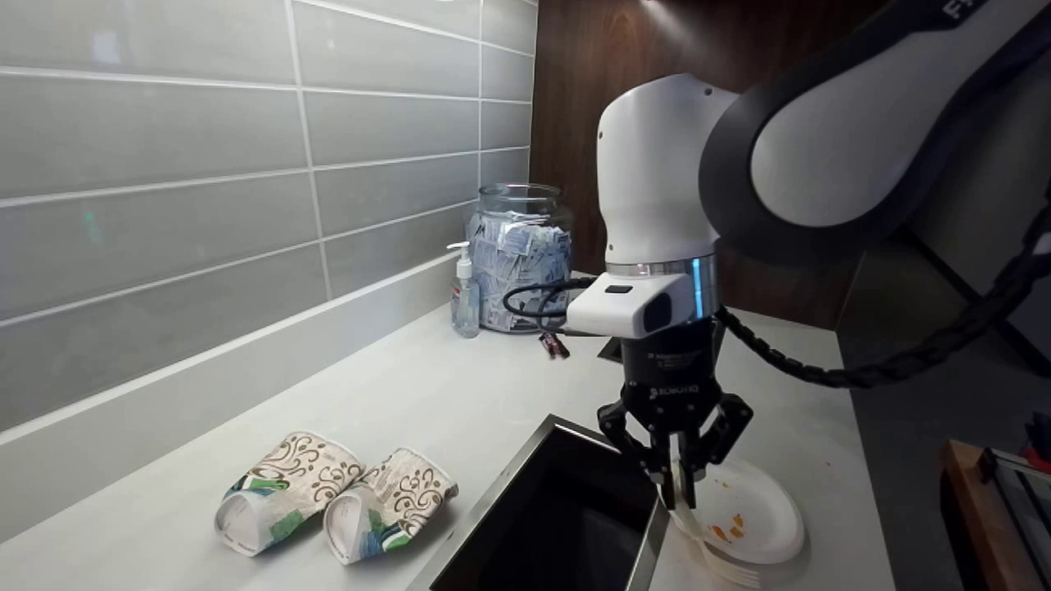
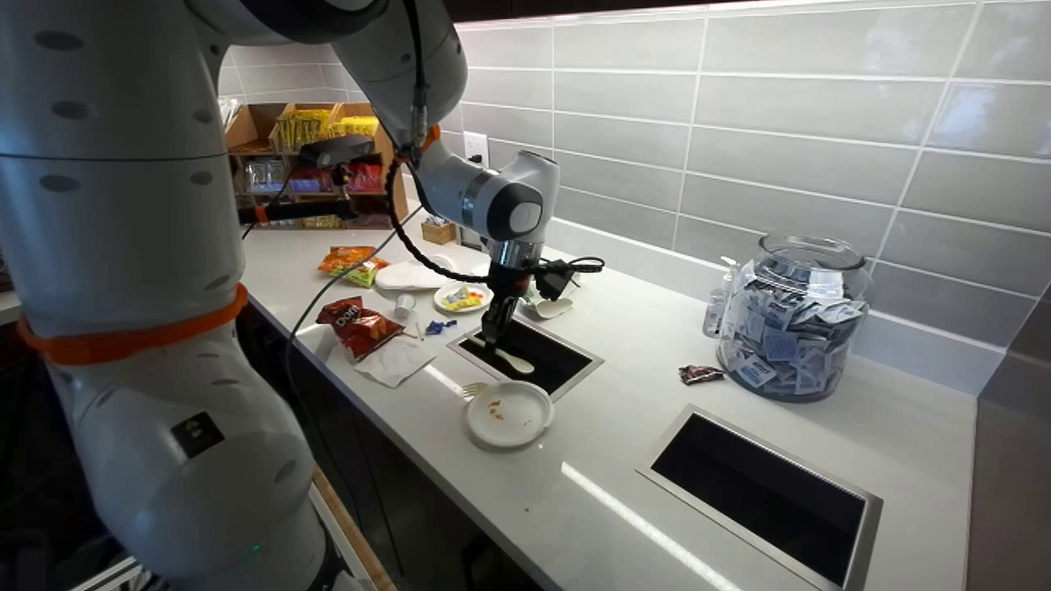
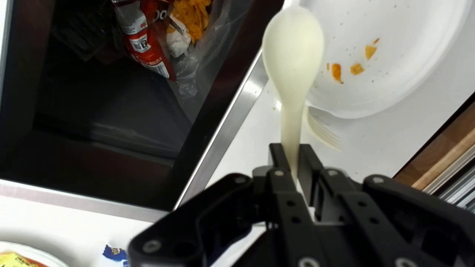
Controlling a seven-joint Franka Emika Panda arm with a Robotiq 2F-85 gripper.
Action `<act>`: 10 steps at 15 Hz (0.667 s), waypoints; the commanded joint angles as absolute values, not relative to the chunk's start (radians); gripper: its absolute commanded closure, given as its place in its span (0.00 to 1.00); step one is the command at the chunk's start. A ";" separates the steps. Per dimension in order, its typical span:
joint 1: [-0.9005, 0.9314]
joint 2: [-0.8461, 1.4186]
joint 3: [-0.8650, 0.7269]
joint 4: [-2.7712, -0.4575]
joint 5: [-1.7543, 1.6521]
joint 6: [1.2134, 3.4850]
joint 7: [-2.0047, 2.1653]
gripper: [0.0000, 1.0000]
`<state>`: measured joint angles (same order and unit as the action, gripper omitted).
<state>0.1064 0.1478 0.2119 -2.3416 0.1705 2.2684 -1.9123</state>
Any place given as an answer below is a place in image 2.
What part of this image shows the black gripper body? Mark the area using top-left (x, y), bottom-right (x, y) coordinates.
top-left (482, 264), bottom-right (543, 328)

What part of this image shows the plate with yellow food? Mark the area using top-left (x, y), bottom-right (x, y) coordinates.
top-left (429, 279), bottom-right (500, 317)

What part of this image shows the white paper plate with crumbs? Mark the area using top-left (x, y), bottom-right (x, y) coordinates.
top-left (462, 378), bottom-right (557, 454)

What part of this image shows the empty white plate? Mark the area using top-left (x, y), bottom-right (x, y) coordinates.
top-left (372, 255), bottom-right (452, 298)

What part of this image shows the crushed patterned paper cup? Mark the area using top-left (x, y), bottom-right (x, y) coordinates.
top-left (526, 289), bottom-right (578, 325)

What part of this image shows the white paper napkin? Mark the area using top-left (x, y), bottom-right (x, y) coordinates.
top-left (350, 332), bottom-right (452, 393)

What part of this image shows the small brown box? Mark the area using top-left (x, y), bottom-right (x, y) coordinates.
top-left (417, 214), bottom-right (462, 247)

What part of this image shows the red chip bag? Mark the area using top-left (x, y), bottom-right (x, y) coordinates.
top-left (314, 293), bottom-right (408, 361)

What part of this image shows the orange snack bag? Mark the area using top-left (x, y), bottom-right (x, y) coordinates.
top-left (314, 244), bottom-right (394, 293)

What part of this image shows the wooden condiment organizer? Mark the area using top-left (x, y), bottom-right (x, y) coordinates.
top-left (221, 100), bottom-right (411, 233)

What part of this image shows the small brown candy wrapper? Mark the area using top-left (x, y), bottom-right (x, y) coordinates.
top-left (676, 361), bottom-right (730, 392)

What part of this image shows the small clear sanitizer bottle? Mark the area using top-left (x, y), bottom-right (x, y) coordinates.
top-left (699, 255), bottom-right (737, 343)

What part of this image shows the wooden drawer edge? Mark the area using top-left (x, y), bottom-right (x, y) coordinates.
top-left (298, 454), bottom-right (399, 591)

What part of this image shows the glass jar of packets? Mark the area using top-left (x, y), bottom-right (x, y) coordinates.
top-left (717, 230), bottom-right (873, 403)

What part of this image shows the dark wooden cabinet panel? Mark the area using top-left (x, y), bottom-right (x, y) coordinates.
top-left (964, 285), bottom-right (1051, 591)

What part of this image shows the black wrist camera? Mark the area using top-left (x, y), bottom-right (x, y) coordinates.
top-left (527, 258), bottom-right (581, 305)

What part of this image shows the white wall outlet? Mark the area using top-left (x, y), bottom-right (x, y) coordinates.
top-left (460, 129), bottom-right (493, 172)

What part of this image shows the thin black power cord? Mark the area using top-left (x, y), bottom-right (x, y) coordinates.
top-left (285, 199), bottom-right (428, 364)

